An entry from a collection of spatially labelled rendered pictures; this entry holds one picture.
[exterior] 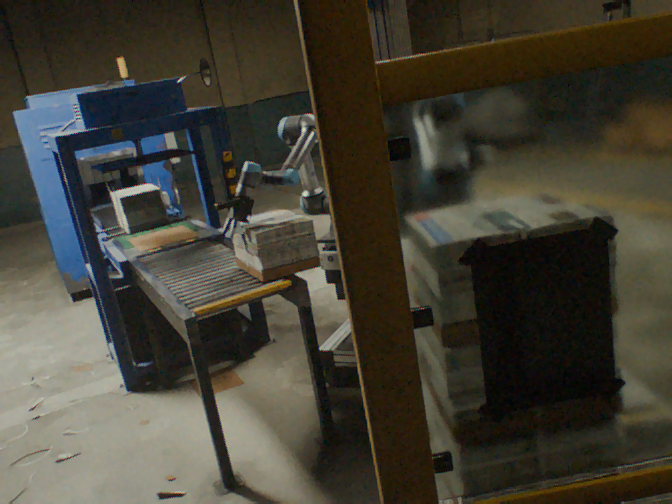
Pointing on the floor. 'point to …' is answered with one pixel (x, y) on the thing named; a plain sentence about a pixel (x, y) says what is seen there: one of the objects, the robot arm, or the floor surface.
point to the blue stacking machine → (43, 122)
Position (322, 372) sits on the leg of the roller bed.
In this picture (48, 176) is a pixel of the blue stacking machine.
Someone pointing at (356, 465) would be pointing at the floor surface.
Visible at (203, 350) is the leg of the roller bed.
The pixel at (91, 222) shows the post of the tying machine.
